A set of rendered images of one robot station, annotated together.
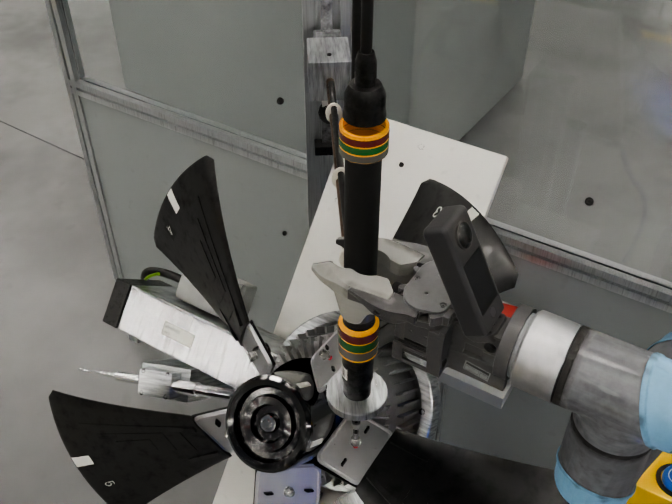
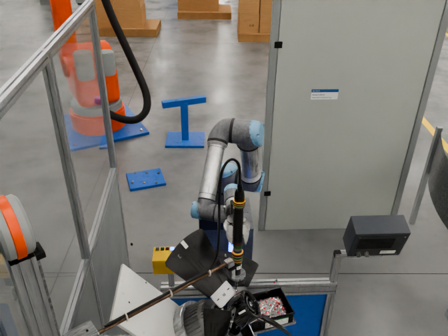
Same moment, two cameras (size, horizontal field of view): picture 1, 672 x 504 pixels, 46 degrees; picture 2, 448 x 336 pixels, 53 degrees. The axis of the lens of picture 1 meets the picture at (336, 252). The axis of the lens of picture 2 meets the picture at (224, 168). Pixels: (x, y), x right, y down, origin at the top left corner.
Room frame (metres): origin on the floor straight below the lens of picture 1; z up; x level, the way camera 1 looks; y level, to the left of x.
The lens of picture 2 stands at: (1.36, 1.01, 2.59)
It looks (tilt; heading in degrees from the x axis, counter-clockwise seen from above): 32 degrees down; 235
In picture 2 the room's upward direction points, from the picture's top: 1 degrees clockwise
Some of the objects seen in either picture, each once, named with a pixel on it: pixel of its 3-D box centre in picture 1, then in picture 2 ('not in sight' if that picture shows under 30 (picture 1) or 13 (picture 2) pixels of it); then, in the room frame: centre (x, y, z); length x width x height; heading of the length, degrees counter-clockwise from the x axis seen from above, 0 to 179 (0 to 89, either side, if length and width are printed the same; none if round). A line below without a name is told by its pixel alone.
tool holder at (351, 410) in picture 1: (356, 362); (235, 267); (0.59, -0.02, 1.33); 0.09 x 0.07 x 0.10; 3
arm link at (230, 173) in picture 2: not in sight; (227, 177); (0.18, -0.67, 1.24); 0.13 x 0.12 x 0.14; 133
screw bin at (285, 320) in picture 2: not in sight; (267, 309); (0.33, -0.10, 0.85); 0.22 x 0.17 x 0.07; 163
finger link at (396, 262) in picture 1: (379, 266); (229, 239); (0.60, -0.04, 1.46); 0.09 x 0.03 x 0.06; 48
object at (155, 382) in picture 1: (159, 383); not in sight; (0.77, 0.27, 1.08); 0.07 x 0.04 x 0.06; 69
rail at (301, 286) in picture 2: not in sight; (249, 288); (0.30, -0.28, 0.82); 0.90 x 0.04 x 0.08; 148
